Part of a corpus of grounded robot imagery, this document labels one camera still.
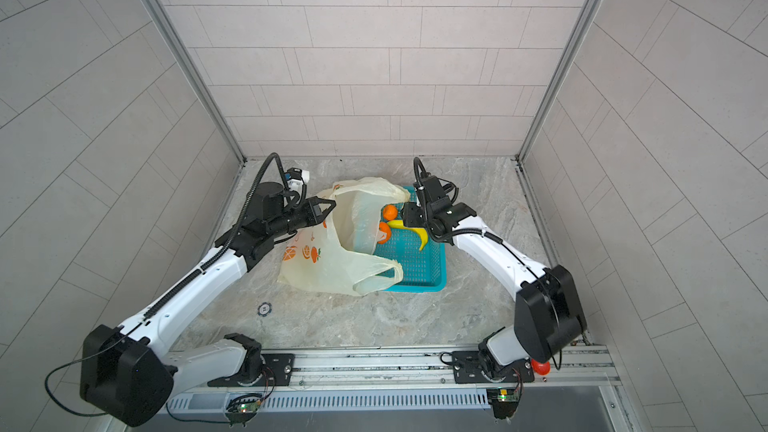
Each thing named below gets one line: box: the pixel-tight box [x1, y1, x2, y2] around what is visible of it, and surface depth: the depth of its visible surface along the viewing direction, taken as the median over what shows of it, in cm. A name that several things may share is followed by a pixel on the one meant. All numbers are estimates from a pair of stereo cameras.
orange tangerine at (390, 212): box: [383, 204, 398, 221], surface depth 97 cm
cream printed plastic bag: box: [277, 177, 411, 296], surface depth 73 cm
